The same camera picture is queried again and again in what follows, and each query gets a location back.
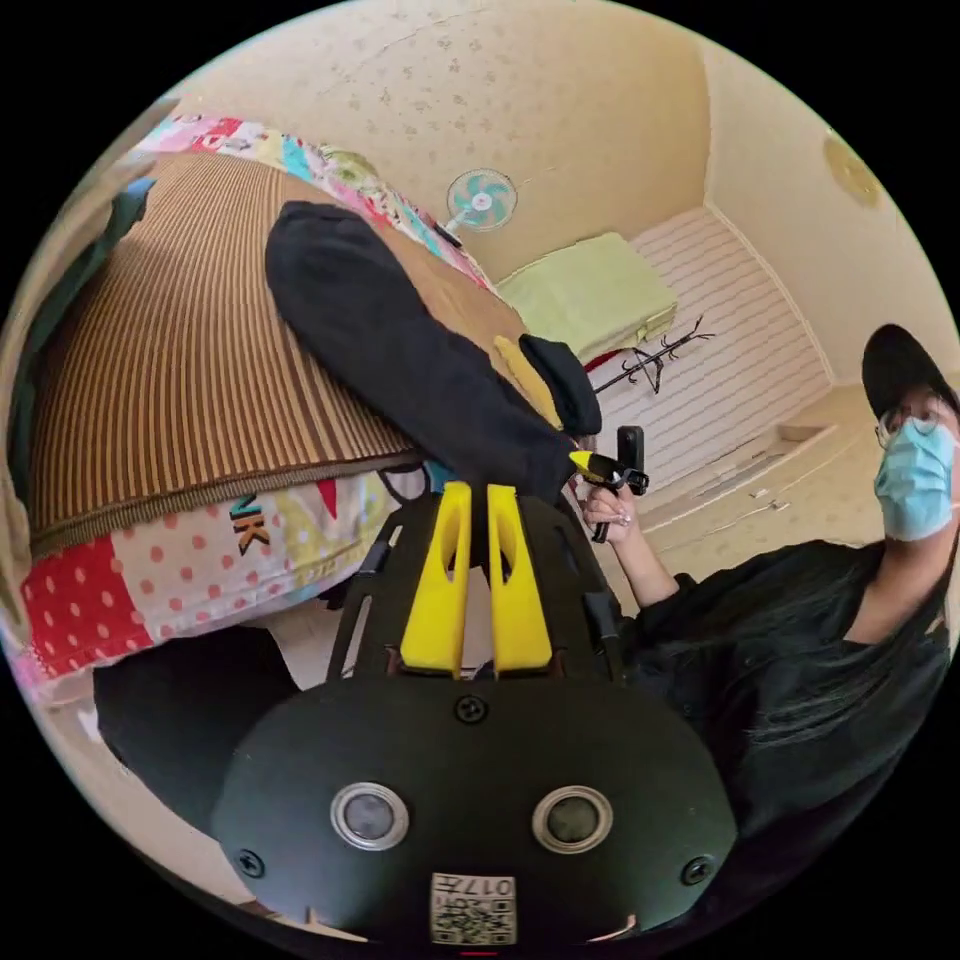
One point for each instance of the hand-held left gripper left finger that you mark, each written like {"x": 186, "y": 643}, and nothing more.
{"x": 435, "y": 585}

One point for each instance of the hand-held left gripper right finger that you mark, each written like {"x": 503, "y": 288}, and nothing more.
{"x": 519, "y": 600}

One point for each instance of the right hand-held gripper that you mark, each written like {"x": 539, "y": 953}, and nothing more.
{"x": 626, "y": 480}

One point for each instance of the black pants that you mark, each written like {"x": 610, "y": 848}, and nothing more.
{"x": 390, "y": 337}

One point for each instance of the person's right forearm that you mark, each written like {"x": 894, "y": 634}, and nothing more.
{"x": 651, "y": 574}

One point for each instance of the person's right hand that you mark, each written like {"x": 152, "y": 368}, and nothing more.
{"x": 611, "y": 517}

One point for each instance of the yellow cloth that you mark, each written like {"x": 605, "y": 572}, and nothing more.
{"x": 525, "y": 371}

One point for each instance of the black coat rack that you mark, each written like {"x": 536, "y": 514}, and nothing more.
{"x": 651, "y": 365}

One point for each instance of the person's body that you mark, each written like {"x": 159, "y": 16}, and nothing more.
{"x": 750, "y": 660}

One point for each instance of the white fan with teal blades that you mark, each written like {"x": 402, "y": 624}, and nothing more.
{"x": 482, "y": 199}

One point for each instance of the bed with striped mat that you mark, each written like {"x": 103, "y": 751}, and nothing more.
{"x": 187, "y": 360}

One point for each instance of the round ceiling lamp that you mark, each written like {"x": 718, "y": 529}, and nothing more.
{"x": 851, "y": 169}

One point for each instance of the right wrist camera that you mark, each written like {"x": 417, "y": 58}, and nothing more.
{"x": 627, "y": 446}

